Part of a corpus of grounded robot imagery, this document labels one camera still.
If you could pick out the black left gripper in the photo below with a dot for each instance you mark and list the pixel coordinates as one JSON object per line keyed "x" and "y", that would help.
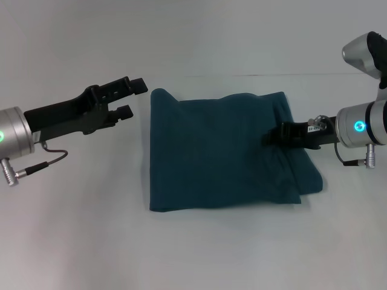
{"x": 69, "y": 117}

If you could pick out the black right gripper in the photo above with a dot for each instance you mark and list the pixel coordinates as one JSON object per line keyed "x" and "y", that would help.
{"x": 311, "y": 137}

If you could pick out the teal blue shirt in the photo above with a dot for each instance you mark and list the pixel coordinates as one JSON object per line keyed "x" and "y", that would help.
{"x": 217, "y": 151}

